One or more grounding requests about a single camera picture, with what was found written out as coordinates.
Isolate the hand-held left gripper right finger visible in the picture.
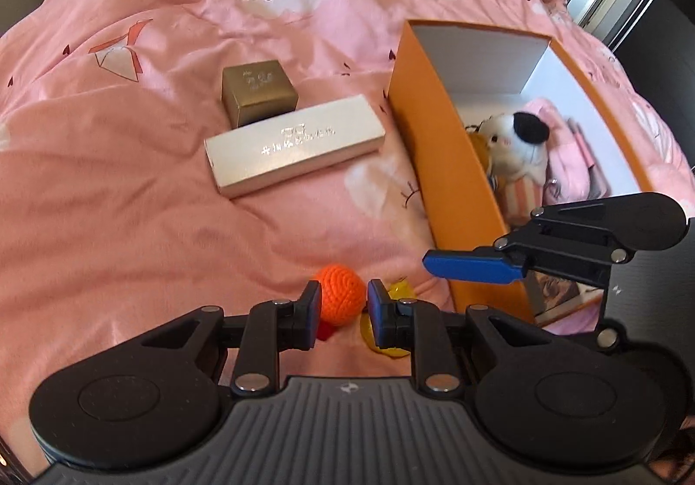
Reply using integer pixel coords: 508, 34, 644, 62
367, 279, 549, 395

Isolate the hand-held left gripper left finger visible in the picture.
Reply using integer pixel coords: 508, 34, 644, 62
140, 279, 322, 396

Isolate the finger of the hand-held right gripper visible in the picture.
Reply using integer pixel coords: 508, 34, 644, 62
424, 198, 632, 286

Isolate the orange crocheted ball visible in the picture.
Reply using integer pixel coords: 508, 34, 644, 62
312, 266, 366, 327

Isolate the plain pink cloth pouch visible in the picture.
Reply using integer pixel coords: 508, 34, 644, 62
524, 98, 592, 203

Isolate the brown bear plush blue uniform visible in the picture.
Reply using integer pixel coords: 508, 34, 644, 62
464, 123, 500, 193

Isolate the white plush black patch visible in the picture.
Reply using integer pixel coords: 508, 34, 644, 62
480, 111, 550, 187

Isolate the orange cardboard box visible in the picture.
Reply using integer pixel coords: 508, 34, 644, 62
387, 19, 658, 328

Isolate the yellow translucent toy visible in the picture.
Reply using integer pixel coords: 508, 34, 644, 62
359, 279, 416, 356

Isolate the long white box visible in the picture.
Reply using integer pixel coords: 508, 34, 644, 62
204, 95, 386, 199

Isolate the pink printed blanket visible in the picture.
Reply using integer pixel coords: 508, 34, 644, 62
0, 0, 695, 485

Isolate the small gold box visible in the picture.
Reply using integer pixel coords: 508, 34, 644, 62
221, 59, 299, 128

